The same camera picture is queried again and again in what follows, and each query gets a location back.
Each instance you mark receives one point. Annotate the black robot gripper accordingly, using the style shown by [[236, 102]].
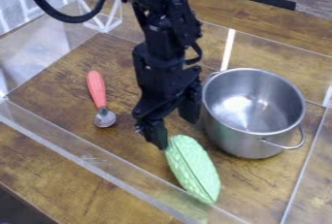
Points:
[[170, 85]]

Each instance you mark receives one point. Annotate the green bitter gourd toy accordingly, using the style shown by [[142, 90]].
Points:
[[193, 168]]

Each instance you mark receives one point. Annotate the silver metal pot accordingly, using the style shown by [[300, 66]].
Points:
[[253, 110]]

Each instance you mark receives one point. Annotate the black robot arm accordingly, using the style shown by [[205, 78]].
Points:
[[169, 24]]

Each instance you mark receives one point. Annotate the orange handled metal scoop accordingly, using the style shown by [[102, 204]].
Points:
[[106, 117]]

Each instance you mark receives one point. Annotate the clear acrylic enclosure walls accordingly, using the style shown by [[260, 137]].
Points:
[[91, 175]]

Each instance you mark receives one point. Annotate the clear acrylic triangular bracket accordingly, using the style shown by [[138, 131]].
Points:
[[107, 19]]

